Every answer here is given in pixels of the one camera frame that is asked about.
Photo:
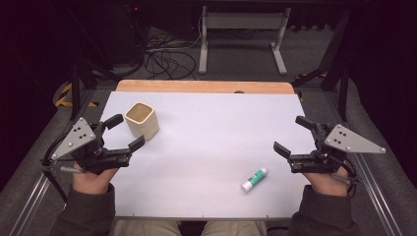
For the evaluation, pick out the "person's right hand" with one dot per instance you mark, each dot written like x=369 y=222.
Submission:
x=329 y=185

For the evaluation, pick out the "beige square cup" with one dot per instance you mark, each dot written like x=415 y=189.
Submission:
x=146 y=126

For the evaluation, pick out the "grey metal stand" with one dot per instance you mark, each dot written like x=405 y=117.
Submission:
x=244 y=21

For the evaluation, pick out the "green and white glue stick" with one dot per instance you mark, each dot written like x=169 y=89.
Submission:
x=254 y=180

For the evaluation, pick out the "aluminium rail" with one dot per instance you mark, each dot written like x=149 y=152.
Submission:
x=373 y=193
x=31 y=205

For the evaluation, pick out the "black tripod stand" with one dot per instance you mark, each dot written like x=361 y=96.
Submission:
x=343 y=95
x=75 y=88

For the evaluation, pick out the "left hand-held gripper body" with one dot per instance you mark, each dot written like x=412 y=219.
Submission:
x=73 y=137

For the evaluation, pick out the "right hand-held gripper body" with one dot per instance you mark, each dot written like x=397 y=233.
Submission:
x=349 y=141

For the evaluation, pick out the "person's legs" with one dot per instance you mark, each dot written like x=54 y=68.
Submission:
x=229 y=228

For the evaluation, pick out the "yellow and black floor tape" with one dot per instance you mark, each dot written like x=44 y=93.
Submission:
x=67 y=98

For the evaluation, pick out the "white table mat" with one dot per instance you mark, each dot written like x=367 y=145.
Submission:
x=203 y=147

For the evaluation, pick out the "person's left hand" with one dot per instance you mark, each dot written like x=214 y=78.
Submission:
x=93 y=183

